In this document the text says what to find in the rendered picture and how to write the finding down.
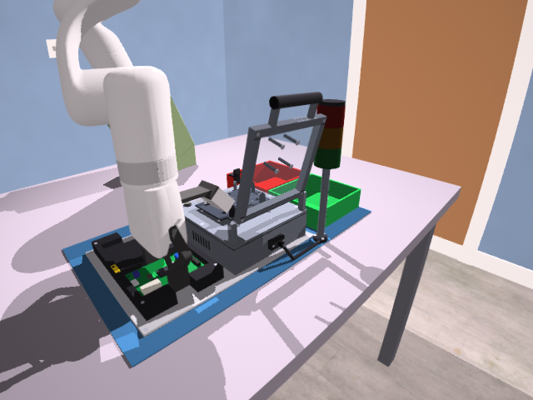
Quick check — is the red open-top bin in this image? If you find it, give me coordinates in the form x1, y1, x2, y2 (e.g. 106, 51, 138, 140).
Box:
227, 170, 242, 188

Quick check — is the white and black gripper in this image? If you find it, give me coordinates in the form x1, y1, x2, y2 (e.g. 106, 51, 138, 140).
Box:
120, 173, 193, 292

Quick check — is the green bin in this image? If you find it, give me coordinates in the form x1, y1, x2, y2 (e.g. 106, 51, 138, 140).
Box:
305, 173, 361, 230

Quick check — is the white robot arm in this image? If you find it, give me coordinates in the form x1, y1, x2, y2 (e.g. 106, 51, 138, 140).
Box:
53, 0, 235, 213

